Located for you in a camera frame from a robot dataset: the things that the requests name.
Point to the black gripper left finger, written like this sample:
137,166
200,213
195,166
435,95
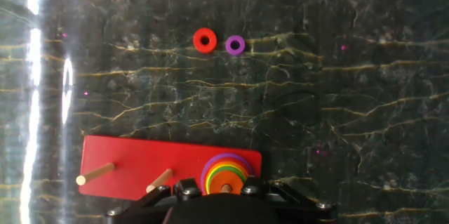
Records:
154,203

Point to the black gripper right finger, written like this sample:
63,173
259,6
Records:
298,210

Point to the red Hanoi base with pegs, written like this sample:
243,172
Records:
140,157

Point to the black marble pattern mat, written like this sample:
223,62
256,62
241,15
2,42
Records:
315,111

